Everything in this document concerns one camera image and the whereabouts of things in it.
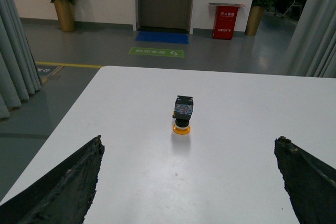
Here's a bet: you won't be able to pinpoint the white chair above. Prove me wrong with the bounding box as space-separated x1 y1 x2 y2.
281 0 303 19

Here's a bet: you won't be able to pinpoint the yellow push button switch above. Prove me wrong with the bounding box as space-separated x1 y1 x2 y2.
172 95 194 135

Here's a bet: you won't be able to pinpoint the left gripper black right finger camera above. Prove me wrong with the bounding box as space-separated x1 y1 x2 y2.
274 136 335 223

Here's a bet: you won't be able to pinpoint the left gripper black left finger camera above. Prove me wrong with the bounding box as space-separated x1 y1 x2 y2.
1 136 104 223

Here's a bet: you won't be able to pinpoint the dark floor sign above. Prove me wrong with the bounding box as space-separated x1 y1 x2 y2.
37 64 64 83

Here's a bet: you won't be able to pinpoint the grey curtain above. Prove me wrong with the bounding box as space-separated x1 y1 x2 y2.
279 0 335 78
1 0 42 119

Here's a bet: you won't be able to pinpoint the grey door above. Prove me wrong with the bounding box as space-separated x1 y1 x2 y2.
137 0 193 32

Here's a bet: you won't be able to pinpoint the blue floor mat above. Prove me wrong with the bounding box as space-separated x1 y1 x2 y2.
135 31 188 44

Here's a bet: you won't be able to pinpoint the left grey curtain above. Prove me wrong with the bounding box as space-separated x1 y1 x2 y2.
1 0 42 119

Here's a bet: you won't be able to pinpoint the green floor sign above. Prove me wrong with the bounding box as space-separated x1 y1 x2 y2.
129 47 184 58

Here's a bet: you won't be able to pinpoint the red fire extinguisher box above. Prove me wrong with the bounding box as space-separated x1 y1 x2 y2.
209 2 245 40

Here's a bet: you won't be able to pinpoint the right grey curtain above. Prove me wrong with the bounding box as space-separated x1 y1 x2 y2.
279 0 335 78

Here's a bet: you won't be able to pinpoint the right potted plant gold pot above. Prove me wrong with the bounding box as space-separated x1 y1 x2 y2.
245 0 276 36

